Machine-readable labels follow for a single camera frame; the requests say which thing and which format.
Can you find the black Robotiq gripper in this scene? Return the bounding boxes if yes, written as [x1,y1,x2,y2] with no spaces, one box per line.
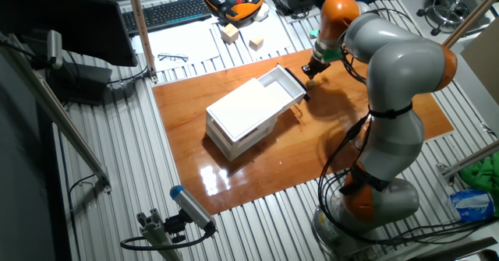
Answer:
[302,56,331,83]

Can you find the white drawer with black handle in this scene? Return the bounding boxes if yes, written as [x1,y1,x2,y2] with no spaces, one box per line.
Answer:
[257,63,312,116]

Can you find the white plastic drawer cabinet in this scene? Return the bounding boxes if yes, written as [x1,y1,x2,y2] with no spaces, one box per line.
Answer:
[205,77,288,163]

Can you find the white lower drawer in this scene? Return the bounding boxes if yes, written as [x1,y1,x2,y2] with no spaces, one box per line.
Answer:
[212,128,277,161]

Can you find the plain white paper sheet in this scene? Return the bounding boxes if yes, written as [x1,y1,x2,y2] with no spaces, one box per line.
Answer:
[233,13,294,55]

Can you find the medium wooden cube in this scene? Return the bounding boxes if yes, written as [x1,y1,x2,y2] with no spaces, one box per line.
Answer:
[248,36,265,52]

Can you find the white egg shaped object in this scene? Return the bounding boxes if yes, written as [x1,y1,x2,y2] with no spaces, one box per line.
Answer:
[253,2,271,23]

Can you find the large wooden cube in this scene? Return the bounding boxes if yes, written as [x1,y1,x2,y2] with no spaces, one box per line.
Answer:
[221,23,240,45]

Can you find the glossy orange wooden board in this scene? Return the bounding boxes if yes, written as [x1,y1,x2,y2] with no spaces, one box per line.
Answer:
[151,41,455,216]

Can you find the printed white paper sheet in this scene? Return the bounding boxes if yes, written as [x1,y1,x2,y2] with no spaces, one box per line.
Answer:
[130,21,221,73]

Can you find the black rimmed eyeglasses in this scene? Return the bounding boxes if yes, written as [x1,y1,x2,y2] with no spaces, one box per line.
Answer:
[157,52,190,63]

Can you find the chrome swivel stool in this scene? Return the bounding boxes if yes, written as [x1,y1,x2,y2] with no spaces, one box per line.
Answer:
[416,0,494,36]

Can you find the black computer keyboard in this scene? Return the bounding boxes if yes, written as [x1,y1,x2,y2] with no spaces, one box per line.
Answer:
[122,0,214,36]

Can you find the brown cardboard panel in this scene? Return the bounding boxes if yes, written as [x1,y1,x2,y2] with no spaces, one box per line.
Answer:
[460,19,499,106]

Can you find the green cloth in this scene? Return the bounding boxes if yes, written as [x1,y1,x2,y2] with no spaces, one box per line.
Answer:
[459,155,499,217]

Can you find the blue white plastic bag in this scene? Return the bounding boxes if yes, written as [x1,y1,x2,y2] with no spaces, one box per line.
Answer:
[448,189,496,223]

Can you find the black monitor base box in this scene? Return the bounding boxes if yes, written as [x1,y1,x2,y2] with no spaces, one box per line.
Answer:
[46,60,114,106]

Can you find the black computer monitor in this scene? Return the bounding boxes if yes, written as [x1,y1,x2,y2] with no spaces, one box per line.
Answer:
[0,0,138,68]

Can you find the green printed wrist mount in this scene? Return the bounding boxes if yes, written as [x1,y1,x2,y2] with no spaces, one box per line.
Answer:
[310,29,345,63]

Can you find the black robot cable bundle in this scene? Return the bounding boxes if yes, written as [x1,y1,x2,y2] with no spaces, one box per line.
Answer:
[316,7,499,246]

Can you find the aluminium frame bar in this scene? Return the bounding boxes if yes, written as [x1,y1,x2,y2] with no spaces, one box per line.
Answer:
[439,0,499,52]
[125,0,159,83]
[0,33,113,194]
[436,139,499,180]

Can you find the silver camera with blue cap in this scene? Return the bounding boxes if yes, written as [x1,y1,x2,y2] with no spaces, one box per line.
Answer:
[169,185,218,235]

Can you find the aluminium profile camera stand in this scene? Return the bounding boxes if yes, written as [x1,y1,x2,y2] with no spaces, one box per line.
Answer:
[136,208,182,261]

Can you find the black camera cable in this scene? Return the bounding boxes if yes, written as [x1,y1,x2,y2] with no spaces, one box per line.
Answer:
[119,229,215,251]

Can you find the silver grey depth camera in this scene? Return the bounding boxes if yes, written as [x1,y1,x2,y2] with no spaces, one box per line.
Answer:
[46,30,64,70]

